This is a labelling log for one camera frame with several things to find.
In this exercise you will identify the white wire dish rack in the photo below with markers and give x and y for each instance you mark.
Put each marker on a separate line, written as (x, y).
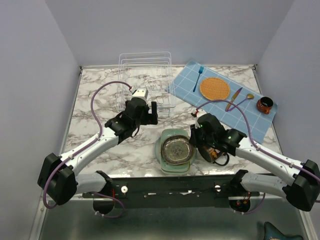
(152, 71)

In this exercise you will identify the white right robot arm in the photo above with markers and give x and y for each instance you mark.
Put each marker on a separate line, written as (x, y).
(297, 182)

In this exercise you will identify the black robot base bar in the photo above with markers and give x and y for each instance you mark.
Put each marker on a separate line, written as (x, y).
(174, 191)

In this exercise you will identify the small brown clay cup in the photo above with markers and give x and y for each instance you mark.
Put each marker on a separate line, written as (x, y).
(264, 105)

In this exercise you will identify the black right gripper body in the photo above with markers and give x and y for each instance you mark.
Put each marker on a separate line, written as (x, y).
(200, 139)

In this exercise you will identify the round woven wicker plate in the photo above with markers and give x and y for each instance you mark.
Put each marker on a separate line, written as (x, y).
(214, 88)

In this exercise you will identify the dark teal star object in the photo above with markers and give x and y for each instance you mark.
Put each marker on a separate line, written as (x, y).
(272, 233)

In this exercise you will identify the teal square ceramic plate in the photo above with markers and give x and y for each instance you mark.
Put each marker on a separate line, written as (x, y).
(175, 169)

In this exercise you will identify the blue metal fork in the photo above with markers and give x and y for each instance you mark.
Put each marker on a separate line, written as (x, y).
(200, 71)

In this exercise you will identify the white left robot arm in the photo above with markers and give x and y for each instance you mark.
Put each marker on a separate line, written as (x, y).
(58, 174)

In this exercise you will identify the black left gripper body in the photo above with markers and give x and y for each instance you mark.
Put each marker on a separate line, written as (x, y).
(147, 119)

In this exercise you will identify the black skull pattern mug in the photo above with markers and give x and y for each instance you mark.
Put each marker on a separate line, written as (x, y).
(212, 155)

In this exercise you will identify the iridescent rainbow knife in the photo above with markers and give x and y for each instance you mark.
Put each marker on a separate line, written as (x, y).
(235, 95)

